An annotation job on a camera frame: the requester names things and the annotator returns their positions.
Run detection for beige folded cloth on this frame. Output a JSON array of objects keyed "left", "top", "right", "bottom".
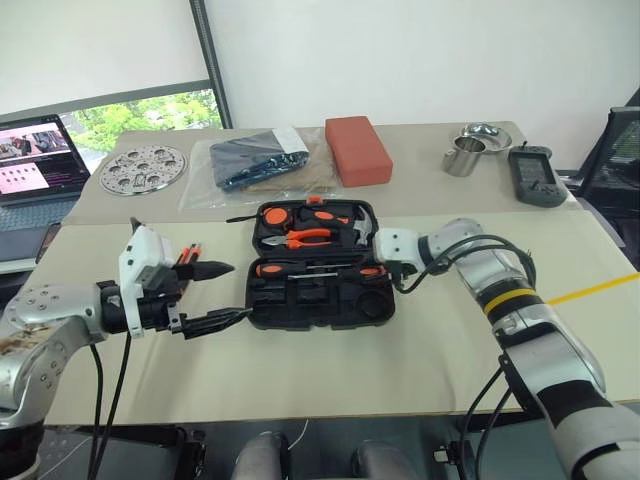
[{"left": 244, "top": 127, "right": 342, "bottom": 195}]

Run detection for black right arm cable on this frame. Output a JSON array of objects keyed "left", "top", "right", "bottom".
[{"left": 393, "top": 233, "right": 540, "bottom": 480}]

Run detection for orange handled pliers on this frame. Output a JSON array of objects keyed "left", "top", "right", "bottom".
[{"left": 260, "top": 227, "right": 335, "bottom": 250}]

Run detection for red orange brick block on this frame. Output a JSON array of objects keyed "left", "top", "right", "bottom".
[{"left": 324, "top": 115, "right": 394, "bottom": 189}]

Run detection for black handheld device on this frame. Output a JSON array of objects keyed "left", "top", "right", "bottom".
[{"left": 508, "top": 142, "right": 569, "bottom": 208}]

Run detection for black plastic tool case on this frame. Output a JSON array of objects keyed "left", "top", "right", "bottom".
[{"left": 246, "top": 196, "right": 396, "bottom": 331}]

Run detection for orange black handled screwdriver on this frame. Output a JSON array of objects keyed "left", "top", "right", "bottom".
[
  {"left": 289, "top": 266, "right": 390, "bottom": 282},
  {"left": 254, "top": 262, "right": 346, "bottom": 280}
]

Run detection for dark blue folded cloth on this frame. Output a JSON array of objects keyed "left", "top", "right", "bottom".
[{"left": 208, "top": 127, "right": 310, "bottom": 192}]

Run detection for thin white cord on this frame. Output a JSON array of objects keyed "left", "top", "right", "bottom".
[{"left": 289, "top": 419, "right": 309, "bottom": 451}]

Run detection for orange black utility knife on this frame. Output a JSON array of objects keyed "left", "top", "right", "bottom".
[{"left": 174, "top": 243, "right": 204, "bottom": 266}]

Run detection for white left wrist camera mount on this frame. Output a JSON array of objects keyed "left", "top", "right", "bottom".
[{"left": 118, "top": 224, "right": 177, "bottom": 340}]

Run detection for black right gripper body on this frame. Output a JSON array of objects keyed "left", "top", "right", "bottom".
[{"left": 388, "top": 258, "right": 419, "bottom": 289}]

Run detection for silver claw hammer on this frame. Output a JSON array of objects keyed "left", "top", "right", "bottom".
[{"left": 349, "top": 204, "right": 379, "bottom": 249}]

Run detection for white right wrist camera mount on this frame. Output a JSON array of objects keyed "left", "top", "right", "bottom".
[{"left": 372, "top": 227, "right": 426, "bottom": 266}]

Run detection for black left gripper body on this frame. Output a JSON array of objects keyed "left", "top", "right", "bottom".
[{"left": 135, "top": 263, "right": 197, "bottom": 342}]

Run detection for stainless steel cup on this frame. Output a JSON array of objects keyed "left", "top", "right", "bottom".
[{"left": 441, "top": 137, "right": 489, "bottom": 177}]

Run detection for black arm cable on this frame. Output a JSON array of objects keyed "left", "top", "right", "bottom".
[
  {"left": 393, "top": 233, "right": 540, "bottom": 480},
  {"left": 89, "top": 332, "right": 134, "bottom": 480}
]

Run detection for round perforated metal plate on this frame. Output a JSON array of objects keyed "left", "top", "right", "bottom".
[{"left": 98, "top": 143, "right": 188, "bottom": 196}]

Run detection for orange black tape measure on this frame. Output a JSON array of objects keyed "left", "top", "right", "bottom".
[{"left": 259, "top": 203, "right": 294, "bottom": 227}]

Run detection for black orange tool handle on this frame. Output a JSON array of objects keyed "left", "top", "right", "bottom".
[{"left": 293, "top": 205, "right": 351, "bottom": 229}]

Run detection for stainless steel bowl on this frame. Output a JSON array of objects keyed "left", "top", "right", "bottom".
[{"left": 459, "top": 122, "right": 514, "bottom": 154}]

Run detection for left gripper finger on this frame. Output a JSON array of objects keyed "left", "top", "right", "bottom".
[
  {"left": 179, "top": 306, "right": 254, "bottom": 342},
  {"left": 191, "top": 259, "right": 237, "bottom": 285}
]

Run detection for yellow tape strip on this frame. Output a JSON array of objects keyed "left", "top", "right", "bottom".
[{"left": 547, "top": 272, "right": 640, "bottom": 305}]

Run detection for clear plastic bag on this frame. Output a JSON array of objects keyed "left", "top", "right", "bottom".
[{"left": 178, "top": 127, "right": 346, "bottom": 211}]

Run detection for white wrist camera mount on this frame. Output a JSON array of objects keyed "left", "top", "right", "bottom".
[
  {"left": 118, "top": 224, "right": 177, "bottom": 340},
  {"left": 372, "top": 227, "right": 426, "bottom": 266}
]

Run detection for black bracket under table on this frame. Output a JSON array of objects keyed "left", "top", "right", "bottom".
[{"left": 174, "top": 424, "right": 207, "bottom": 480}]

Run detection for black mesh chair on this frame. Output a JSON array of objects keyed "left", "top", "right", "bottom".
[{"left": 582, "top": 105, "right": 640, "bottom": 251}]

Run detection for dark window frame post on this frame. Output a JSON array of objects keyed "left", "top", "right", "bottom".
[{"left": 189, "top": 0, "right": 234, "bottom": 130}]

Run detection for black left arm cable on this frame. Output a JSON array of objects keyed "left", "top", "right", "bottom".
[{"left": 89, "top": 332, "right": 134, "bottom": 480}]

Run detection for open laptop computer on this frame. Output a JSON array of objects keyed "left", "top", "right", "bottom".
[{"left": 0, "top": 113, "right": 93, "bottom": 261}]

